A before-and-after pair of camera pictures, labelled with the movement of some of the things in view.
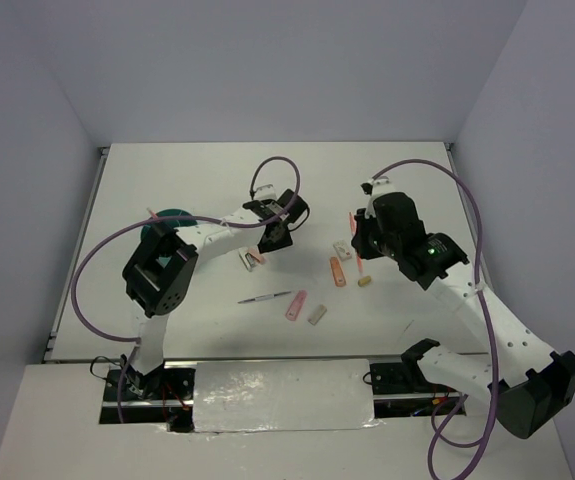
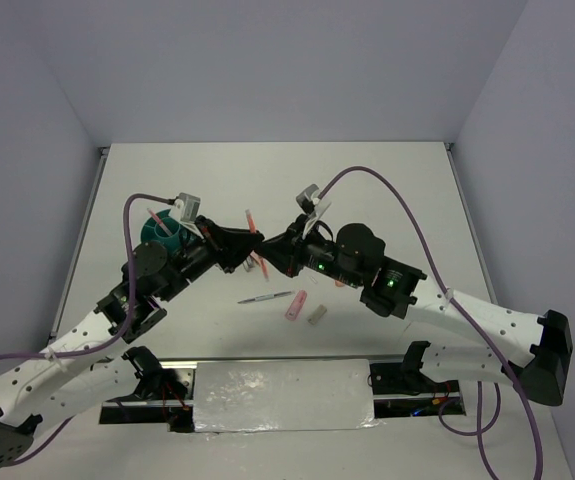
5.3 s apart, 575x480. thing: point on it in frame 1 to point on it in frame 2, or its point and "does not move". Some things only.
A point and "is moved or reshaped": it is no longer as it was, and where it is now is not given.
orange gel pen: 353,230 is moved or reshaped
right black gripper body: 371,242 to 316,252
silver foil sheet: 277,395 does not move
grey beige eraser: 317,314 does not move
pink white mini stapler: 250,256 does not move
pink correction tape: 295,305 does not move
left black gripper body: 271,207 to 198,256
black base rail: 171,399 does not move
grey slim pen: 263,297 does not move
